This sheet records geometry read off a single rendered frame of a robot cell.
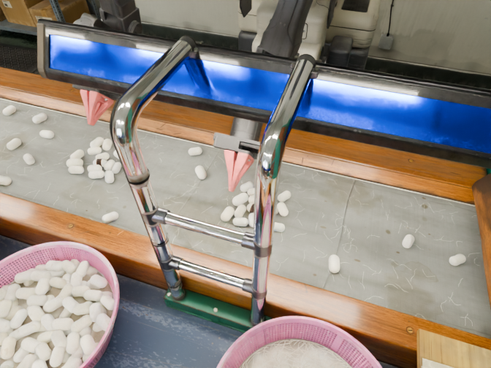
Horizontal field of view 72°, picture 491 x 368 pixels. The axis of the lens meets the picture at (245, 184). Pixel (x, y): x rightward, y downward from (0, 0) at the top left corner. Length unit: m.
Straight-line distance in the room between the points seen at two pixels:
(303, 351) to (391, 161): 0.47
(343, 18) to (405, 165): 0.73
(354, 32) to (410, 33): 1.28
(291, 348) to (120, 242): 0.36
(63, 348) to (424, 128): 0.60
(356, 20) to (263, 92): 1.03
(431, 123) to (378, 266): 0.34
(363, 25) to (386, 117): 1.03
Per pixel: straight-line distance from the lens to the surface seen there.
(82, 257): 0.73
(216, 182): 0.77
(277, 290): 0.60
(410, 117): 0.42
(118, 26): 0.90
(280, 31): 0.64
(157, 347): 0.68
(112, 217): 0.74
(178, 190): 0.77
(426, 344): 0.62
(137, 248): 0.67
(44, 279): 0.73
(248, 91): 0.43
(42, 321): 0.69
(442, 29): 2.70
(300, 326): 0.60
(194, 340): 0.67
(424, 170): 0.86
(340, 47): 1.32
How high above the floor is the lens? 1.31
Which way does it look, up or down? 48 degrees down
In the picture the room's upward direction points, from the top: straight up
